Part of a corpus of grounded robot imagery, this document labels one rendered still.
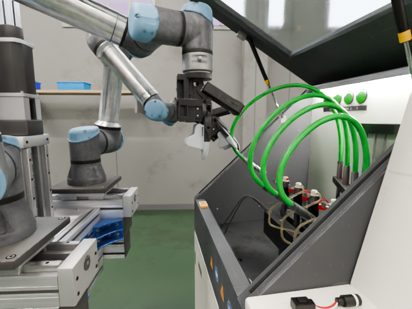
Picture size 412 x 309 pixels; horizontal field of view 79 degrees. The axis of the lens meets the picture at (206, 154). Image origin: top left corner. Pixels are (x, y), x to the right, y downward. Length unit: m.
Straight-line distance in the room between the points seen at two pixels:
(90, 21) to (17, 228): 0.49
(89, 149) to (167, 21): 0.66
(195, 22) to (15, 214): 0.58
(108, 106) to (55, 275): 0.75
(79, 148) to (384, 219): 0.99
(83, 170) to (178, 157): 2.54
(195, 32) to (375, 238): 0.56
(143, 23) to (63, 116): 3.40
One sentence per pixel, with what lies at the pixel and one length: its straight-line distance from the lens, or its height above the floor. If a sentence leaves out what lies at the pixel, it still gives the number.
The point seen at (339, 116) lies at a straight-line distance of 0.64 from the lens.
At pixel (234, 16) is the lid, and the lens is 1.16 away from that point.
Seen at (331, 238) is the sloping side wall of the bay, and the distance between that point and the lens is 0.56.
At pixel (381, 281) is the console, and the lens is 0.58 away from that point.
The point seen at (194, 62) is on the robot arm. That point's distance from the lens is 0.62.
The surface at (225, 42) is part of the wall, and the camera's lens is 3.68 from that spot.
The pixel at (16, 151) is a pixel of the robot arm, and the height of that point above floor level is 1.23.
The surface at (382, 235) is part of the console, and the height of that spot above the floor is 1.10.
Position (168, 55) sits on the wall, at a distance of 3.63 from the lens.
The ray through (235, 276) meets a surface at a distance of 0.64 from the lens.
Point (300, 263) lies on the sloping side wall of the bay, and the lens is 0.55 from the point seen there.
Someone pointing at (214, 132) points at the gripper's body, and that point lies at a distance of 0.94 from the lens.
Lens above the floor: 1.31
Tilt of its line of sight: 8 degrees down
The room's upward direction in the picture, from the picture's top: straight up
